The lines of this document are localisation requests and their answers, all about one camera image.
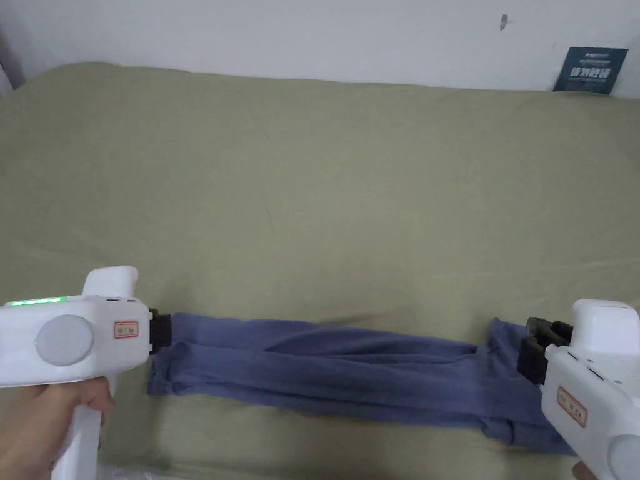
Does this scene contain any bed with pale green sheet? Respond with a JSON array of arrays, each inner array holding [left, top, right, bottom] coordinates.
[[0, 62, 640, 480]]

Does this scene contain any blue garment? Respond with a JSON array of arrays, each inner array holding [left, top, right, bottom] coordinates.
[[147, 312, 579, 457]]

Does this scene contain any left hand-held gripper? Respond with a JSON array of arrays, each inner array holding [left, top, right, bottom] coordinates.
[[0, 266, 174, 480]]

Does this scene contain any dark blue card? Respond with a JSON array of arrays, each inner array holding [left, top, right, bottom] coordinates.
[[552, 47, 630, 96]]

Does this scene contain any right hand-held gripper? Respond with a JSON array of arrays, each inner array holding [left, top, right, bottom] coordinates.
[[517, 299, 640, 480]]

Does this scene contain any person's left hand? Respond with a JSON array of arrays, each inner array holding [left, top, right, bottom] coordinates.
[[0, 376, 115, 480]]

